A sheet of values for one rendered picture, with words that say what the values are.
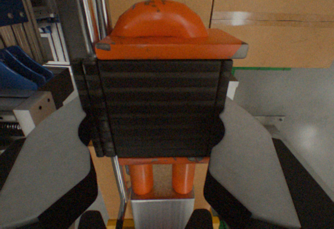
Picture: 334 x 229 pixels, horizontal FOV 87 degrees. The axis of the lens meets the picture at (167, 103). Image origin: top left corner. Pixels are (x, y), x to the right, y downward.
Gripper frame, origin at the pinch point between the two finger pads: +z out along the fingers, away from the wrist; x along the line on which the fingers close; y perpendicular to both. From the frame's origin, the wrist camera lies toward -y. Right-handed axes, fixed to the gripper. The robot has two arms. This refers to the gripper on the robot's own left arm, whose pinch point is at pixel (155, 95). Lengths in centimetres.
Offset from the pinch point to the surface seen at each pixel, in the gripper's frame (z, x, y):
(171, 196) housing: -1.1, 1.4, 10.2
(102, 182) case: 26, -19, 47
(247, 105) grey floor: 121, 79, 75
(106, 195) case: 26, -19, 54
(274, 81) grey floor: 121, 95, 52
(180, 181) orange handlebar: -0.8, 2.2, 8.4
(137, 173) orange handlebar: -0.9, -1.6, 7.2
